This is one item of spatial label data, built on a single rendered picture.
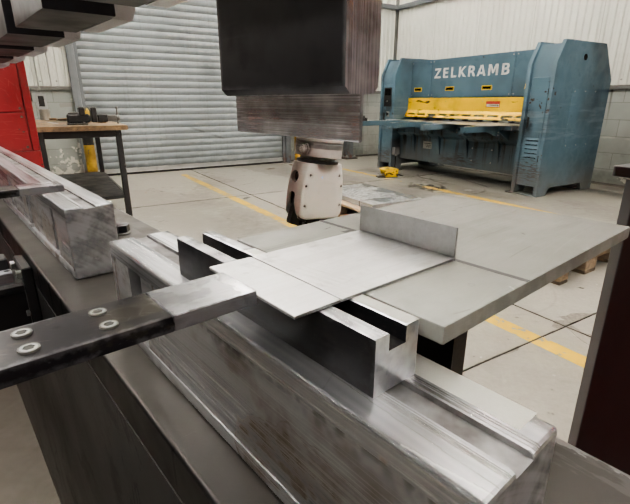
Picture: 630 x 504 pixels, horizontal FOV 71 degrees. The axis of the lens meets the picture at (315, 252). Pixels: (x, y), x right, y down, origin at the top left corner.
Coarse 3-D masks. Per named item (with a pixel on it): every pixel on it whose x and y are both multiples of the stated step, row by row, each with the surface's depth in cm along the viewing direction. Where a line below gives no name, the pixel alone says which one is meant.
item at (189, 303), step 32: (192, 288) 23; (224, 288) 23; (64, 320) 20; (96, 320) 20; (128, 320) 20; (160, 320) 20; (192, 320) 21; (0, 352) 17; (32, 352) 17; (64, 352) 17; (96, 352) 18; (0, 384) 16
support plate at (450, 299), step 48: (240, 240) 33; (288, 240) 33; (480, 240) 33; (528, 240) 33; (576, 240) 33; (384, 288) 24; (432, 288) 24; (480, 288) 24; (528, 288) 25; (432, 336) 21
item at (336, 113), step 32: (224, 0) 23; (256, 0) 21; (288, 0) 20; (320, 0) 18; (352, 0) 17; (224, 32) 24; (256, 32) 22; (288, 32) 20; (320, 32) 19; (352, 32) 18; (224, 64) 25; (256, 64) 22; (288, 64) 20; (320, 64) 19; (352, 64) 18; (256, 96) 24; (288, 96) 22; (320, 96) 21; (352, 96) 19; (256, 128) 25; (288, 128) 23; (320, 128) 21; (352, 128) 20
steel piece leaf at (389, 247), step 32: (384, 224) 33; (416, 224) 30; (256, 256) 29; (288, 256) 29; (320, 256) 29; (352, 256) 29; (384, 256) 29; (416, 256) 29; (448, 256) 29; (320, 288) 24; (352, 288) 24
